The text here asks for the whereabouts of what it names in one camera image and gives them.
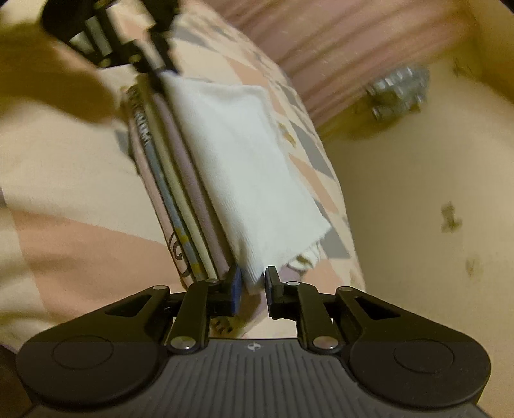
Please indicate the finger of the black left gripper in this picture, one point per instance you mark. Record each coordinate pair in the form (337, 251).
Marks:
(163, 13)
(124, 44)

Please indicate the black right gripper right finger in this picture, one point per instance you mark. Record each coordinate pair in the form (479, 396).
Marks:
(396, 355)

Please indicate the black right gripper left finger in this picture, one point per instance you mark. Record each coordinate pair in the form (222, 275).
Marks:
(113, 352)

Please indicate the lilac garment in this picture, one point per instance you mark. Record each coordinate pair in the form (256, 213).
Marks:
(201, 204)

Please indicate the pink garment with swirl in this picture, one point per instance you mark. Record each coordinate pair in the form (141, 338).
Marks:
(172, 243)

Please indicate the white tank top garment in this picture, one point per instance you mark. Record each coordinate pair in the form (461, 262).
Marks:
(267, 214)

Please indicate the pink curtain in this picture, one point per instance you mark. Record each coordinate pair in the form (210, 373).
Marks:
(332, 50)

